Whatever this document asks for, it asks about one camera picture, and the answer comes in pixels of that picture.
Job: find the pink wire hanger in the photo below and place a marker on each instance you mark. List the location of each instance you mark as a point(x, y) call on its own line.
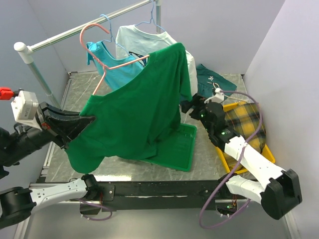
point(102, 68)

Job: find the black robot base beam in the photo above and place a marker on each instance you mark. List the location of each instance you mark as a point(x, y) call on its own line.
point(149, 195)

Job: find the turquoise t shirt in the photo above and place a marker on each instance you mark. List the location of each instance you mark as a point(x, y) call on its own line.
point(115, 78)

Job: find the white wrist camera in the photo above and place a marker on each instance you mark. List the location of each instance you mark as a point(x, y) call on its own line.
point(218, 97)
point(24, 105)

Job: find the green plastic tray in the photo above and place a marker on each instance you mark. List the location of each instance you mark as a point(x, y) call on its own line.
point(179, 154)

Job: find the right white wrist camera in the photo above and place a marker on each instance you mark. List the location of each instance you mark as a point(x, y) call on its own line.
point(218, 97)

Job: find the white flower print t shirt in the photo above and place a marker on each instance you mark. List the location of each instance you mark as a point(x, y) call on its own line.
point(132, 39)

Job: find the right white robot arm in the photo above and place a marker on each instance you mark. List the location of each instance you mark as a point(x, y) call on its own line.
point(277, 190)

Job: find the blue wire hanger right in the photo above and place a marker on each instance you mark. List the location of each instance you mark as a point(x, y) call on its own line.
point(155, 17)

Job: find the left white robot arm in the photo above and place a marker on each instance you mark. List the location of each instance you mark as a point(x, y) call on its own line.
point(18, 202)

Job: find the yellow plaid cloth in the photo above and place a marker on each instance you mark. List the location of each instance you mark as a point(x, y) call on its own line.
point(244, 118)

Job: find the yellow plastic tray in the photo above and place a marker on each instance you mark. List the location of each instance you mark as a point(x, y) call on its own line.
point(240, 170)

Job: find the dark teal shorts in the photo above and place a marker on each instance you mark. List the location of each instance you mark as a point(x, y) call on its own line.
point(203, 81)

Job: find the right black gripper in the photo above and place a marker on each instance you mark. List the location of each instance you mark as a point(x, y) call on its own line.
point(198, 100)

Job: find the green t shirt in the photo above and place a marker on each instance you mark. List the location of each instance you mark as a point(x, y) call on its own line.
point(140, 120)

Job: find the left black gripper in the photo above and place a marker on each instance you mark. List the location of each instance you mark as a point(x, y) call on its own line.
point(49, 116)

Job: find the blue wire hanger left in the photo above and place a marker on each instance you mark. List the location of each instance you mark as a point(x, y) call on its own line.
point(112, 32)

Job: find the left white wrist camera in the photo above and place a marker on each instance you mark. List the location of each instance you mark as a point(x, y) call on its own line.
point(24, 105)

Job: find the blue wire hanger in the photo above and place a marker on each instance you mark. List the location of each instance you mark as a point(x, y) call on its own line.
point(112, 32)
point(155, 17)

